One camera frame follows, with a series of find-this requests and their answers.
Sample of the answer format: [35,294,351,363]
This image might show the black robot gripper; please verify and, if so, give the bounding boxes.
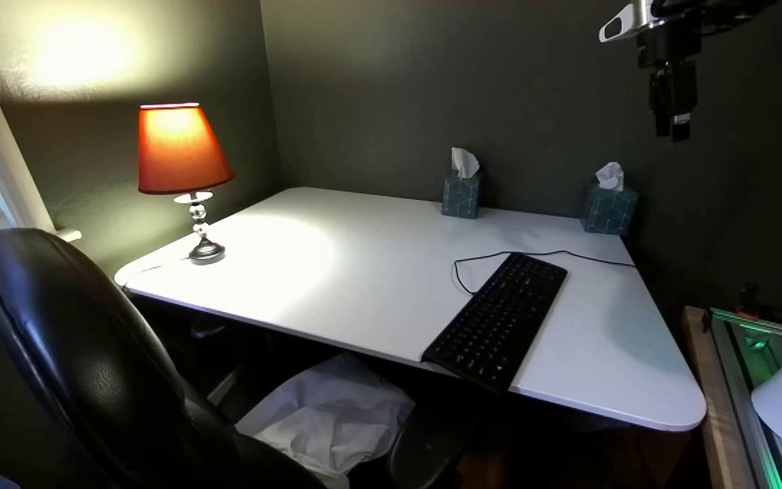
[635,18,702,141]

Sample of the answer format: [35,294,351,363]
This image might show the black computer keyboard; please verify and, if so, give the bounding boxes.
[420,253,567,392]

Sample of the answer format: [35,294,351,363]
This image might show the right teal tissue box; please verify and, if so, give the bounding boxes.
[582,160,639,237]

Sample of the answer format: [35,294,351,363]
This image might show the teal tissue box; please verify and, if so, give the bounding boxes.
[444,148,480,217]
[582,160,639,237]

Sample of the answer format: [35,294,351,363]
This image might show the left teal tissue box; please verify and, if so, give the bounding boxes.
[444,148,480,217]

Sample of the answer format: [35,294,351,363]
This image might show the wooden side stand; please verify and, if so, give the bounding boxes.
[681,308,782,489]

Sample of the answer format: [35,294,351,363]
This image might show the white trash bag bin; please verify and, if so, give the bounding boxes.
[236,353,415,489]

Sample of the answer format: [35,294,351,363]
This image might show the orange shade table lamp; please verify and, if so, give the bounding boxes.
[135,103,234,263]

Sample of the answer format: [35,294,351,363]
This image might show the black leather office chair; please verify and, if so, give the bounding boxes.
[0,228,323,489]

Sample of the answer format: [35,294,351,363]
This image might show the black keyboard cable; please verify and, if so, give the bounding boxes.
[450,247,635,300]

